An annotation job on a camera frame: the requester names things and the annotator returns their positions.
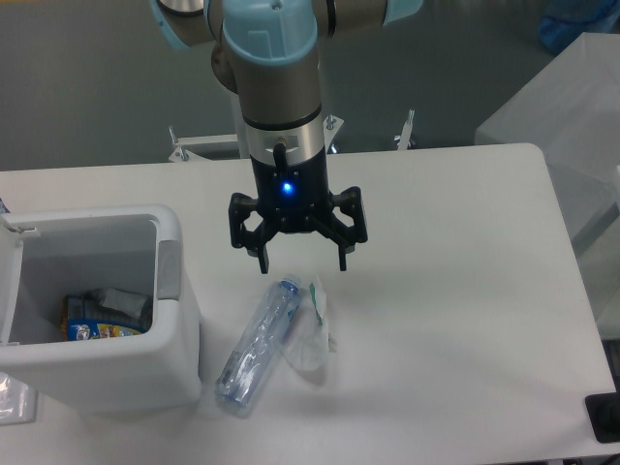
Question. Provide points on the clear plastic water bottle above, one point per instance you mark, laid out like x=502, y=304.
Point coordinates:
x=252, y=357

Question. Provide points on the blue snack package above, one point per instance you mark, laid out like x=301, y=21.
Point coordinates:
x=84, y=319

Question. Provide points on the clear plastic bag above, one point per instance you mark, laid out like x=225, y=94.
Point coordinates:
x=18, y=401

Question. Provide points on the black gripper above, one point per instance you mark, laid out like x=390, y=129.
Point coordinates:
x=297, y=199

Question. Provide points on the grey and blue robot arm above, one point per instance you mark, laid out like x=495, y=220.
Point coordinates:
x=266, y=54

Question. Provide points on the blue shoe cover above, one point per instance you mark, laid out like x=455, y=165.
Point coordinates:
x=563, y=22

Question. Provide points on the clear plastic wrapper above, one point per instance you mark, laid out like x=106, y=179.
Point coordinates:
x=308, y=341

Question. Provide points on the black device at table edge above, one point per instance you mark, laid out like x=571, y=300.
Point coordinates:
x=603, y=412

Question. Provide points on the white plastic trash can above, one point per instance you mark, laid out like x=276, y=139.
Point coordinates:
x=46, y=256

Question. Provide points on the crumpled grey wrapper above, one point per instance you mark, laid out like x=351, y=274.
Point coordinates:
x=133, y=305

